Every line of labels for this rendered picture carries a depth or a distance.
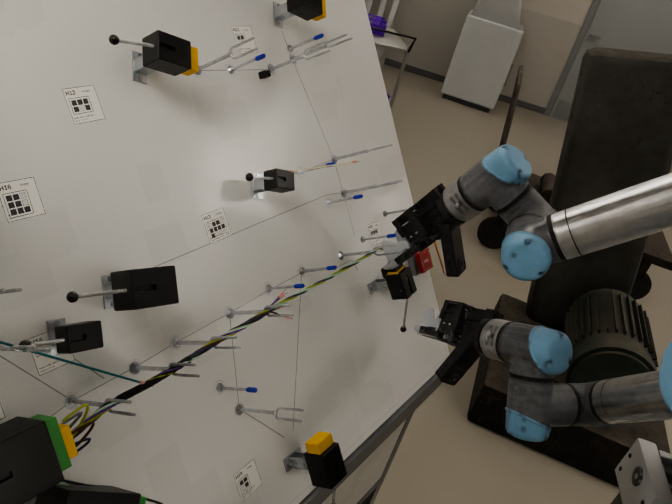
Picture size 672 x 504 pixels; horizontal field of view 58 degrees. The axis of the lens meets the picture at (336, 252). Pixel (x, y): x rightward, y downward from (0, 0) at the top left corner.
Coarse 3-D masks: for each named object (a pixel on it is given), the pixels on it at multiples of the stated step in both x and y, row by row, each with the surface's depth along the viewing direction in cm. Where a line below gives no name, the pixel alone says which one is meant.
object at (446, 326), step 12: (444, 312) 122; (456, 312) 119; (468, 312) 120; (480, 312) 118; (492, 312) 114; (444, 324) 121; (456, 324) 117; (468, 324) 118; (480, 324) 113; (456, 336) 117; (480, 348) 112
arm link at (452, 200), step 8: (456, 184) 109; (448, 192) 111; (456, 192) 109; (448, 200) 110; (456, 200) 109; (448, 208) 111; (456, 208) 110; (464, 208) 109; (472, 208) 109; (456, 216) 111; (464, 216) 110; (472, 216) 111
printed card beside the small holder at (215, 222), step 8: (208, 216) 99; (216, 216) 100; (224, 216) 102; (208, 224) 99; (216, 224) 100; (224, 224) 102; (208, 232) 99; (216, 232) 100; (224, 232) 101; (216, 240) 100
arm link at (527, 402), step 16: (512, 384) 104; (528, 384) 102; (544, 384) 102; (560, 384) 107; (512, 400) 104; (528, 400) 102; (544, 400) 102; (560, 400) 104; (576, 400) 105; (512, 416) 104; (528, 416) 102; (544, 416) 102; (560, 416) 104; (576, 416) 105; (512, 432) 104; (528, 432) 102; (544, 432) 103
